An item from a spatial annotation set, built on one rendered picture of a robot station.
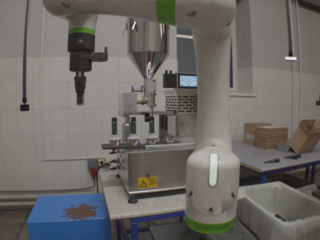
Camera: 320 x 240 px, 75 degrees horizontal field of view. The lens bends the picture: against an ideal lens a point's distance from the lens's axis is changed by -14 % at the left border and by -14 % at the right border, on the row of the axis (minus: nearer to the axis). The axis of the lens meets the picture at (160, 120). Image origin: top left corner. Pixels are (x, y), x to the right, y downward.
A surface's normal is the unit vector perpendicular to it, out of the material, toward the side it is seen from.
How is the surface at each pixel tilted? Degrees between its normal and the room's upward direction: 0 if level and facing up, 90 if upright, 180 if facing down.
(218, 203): 90
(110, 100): 90
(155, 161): 90
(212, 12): 120
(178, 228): 0
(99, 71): 90
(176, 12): 131
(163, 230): 0
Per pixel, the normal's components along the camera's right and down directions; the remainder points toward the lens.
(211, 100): -0.32, 0.05
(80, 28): 0.24, 0.08
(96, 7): -0.28, 0.85
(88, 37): 0.77, 0.05
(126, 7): -0.36, 0.72
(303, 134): -0.95, 0.03
